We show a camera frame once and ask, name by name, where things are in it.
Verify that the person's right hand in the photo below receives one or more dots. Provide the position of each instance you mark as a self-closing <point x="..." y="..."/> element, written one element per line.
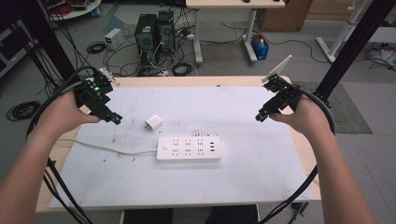
<point x="306" y="116"/>

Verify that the small white box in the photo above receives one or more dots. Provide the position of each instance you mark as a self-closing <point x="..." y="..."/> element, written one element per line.
<point x="114" y="38"/>

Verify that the black metal frame post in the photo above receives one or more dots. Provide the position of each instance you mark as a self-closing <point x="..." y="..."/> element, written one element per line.
<point x="46" y="34"/>
<point x="355" y="46"/>

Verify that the white-legged wooden desk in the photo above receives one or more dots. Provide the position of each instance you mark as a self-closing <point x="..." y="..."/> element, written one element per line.
<point x="233" y="3"/>

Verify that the person's left hand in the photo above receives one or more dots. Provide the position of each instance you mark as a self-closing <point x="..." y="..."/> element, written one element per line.
<point x="60" y="116"/>

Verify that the white table mat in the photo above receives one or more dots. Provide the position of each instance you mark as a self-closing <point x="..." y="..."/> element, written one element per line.
<point x="186" y="105"/>

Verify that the grey floor rug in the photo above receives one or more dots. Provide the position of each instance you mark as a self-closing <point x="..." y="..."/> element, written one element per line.
<point x="345" y="112"/>

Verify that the wooden table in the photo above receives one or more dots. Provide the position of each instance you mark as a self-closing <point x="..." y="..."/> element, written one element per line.
<point x="174" y="81"/>

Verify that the round white table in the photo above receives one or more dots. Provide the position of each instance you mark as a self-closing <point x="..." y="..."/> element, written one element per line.
<point x="77" y="9"/>

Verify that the white power strip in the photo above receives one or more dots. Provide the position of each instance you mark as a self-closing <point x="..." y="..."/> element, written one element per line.
<point x="189" y="149"/>

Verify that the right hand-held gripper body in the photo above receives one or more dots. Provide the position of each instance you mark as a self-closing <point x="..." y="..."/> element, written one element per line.
<point x="281" y="93"/>

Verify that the white charger plug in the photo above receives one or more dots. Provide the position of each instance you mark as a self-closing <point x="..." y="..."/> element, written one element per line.
<point x="154" y="122"/>

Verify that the small black clamp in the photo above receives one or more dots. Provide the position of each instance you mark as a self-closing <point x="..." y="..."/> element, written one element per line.
<point x="299" y="207"/>

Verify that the black computer tower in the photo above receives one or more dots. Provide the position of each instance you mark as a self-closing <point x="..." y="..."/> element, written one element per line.
<point x="145" y="37"/>
<point x="165" y="29"/>

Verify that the brown cardboard box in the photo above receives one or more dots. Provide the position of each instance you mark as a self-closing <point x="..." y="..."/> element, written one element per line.
<point x="285" y="15"/>

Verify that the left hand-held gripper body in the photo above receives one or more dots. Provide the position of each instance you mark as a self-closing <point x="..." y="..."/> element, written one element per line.
<point x="93" y="93"/>

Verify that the white metal stand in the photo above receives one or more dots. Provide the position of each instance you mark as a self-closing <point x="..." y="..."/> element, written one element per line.
<point x="341" y="37"/>

